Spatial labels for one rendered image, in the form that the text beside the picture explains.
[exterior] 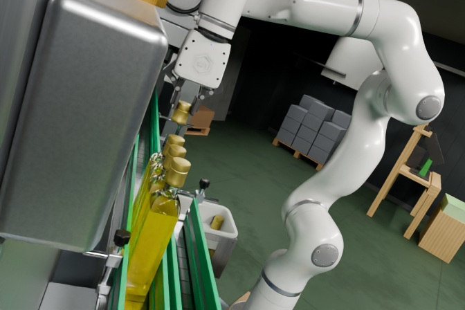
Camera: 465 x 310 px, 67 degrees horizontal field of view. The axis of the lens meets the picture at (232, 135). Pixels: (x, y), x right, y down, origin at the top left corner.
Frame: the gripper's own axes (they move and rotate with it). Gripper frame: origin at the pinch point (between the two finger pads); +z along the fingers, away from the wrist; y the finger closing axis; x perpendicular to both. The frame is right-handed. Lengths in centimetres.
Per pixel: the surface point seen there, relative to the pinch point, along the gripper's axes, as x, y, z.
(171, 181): -18.9, -0.5, 9.9
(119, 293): -29.0, -4.0, 26.1
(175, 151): -13.1, -0.8, 6.5
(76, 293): -21.7, -9.7, 34.5
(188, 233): 0.2, 12.7, 31.9
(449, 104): 402, 478, -50
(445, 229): 242, 414, 102
